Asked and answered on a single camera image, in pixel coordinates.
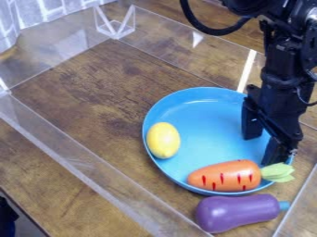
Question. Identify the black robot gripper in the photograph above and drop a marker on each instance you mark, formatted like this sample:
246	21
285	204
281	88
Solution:
271	109

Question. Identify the orange toy carrot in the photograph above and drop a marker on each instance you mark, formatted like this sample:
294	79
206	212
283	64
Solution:
238	175

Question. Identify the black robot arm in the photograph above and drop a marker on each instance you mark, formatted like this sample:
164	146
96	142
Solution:
289	27

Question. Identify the blue plastic plate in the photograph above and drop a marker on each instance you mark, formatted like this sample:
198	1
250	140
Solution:
206	114

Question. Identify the yellow toy lemon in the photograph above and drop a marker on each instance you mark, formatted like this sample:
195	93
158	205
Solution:
163	140

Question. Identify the purple toy eggplant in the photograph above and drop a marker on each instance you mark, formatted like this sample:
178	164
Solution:
220	213

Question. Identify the clear acrylic enclosure wall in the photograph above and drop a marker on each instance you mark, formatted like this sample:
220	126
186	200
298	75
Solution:
79	81

